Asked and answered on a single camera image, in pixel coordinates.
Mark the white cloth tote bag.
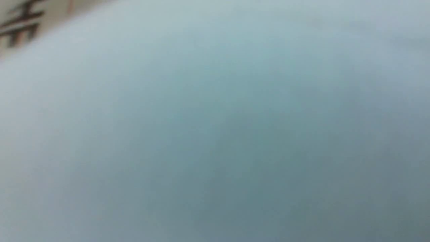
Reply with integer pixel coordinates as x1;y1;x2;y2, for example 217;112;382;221
1;0;429;242

